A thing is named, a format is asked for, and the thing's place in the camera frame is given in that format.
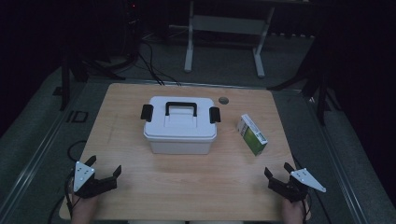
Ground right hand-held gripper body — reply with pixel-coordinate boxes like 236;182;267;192
267;167;327;203

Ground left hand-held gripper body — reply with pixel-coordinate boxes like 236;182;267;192
73;161;119;199

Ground green and white carton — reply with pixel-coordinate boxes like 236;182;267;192
236;113;269;157

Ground white plastic storage box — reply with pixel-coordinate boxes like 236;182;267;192
145;133;217;156

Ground white lid with black handle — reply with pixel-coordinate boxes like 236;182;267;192
140;95;221;140

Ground person's right hand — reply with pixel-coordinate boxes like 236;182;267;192
281;197;312;224

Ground person's left hand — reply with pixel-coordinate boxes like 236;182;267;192
70;192;99;224

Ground black stand with legs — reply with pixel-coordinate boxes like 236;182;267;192
266;46;343;127
59;54;126;112

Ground dark equipment tower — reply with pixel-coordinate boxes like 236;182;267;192
123;0;145;63

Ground left hand-held gripper cable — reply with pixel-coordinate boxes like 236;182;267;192
46;139;89;224

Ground hand-held gripper cable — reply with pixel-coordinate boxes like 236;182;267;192
46;139;89;224
292;155;333;224

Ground right hand-held gripper cable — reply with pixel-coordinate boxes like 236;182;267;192
292;155;333;224

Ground black floor bracket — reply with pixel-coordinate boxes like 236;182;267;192
65;110;89;123

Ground black floor cables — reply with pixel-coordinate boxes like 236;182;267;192
137;39;182;87

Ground white metal stand frame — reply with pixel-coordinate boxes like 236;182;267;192
183;0;276;79

